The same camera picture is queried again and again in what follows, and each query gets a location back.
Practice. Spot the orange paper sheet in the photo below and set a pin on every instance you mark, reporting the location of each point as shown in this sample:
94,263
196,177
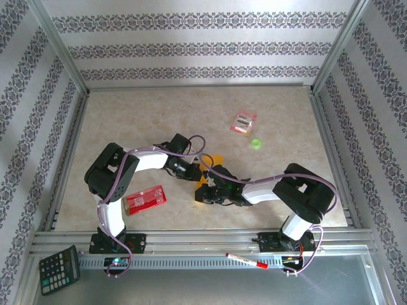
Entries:
217,159

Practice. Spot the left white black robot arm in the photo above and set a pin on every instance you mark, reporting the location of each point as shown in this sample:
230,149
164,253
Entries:
108,173

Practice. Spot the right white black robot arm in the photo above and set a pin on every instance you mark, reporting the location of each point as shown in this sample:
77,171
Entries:
305,193

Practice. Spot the red cardboard box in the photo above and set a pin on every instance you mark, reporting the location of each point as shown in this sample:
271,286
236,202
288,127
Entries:
144,200

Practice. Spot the green small cap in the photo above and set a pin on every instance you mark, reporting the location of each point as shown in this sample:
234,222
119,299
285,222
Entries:
253,144

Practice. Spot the red battery blister pack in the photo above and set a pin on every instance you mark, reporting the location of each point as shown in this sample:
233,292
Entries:
243,122

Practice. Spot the red capped marker pen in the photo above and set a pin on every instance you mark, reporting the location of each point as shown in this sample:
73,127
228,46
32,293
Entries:
246,260

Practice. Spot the grey metal tray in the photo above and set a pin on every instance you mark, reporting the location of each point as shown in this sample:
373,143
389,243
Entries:
206,289

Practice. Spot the small circuit board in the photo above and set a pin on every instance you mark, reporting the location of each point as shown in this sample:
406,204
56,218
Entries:
291,260
116,262

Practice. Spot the black calculator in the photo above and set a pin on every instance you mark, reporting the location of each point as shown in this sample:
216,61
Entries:
58,270

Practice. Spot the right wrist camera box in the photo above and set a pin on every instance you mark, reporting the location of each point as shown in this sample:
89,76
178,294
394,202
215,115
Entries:
208,180

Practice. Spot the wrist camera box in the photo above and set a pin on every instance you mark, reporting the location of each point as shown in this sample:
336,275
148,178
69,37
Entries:
193,156
208,180

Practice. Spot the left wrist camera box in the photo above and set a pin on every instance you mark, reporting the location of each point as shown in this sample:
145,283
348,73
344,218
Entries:
193,156

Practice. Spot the wide aluminium mounting rail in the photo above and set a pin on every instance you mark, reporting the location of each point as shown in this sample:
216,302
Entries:
197,238

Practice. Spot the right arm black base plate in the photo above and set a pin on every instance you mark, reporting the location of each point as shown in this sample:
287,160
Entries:
265,241

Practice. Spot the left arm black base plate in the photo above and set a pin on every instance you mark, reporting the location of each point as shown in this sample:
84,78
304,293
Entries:
138,243

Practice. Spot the thin aluminium frame rail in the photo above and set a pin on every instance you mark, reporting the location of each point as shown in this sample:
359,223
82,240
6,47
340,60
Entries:
190,86

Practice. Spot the aluminium side frame rail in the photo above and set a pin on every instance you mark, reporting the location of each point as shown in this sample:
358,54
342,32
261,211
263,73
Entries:
324,127
73,139

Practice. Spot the aluminium frame post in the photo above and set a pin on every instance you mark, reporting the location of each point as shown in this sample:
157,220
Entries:
337,47
60,47

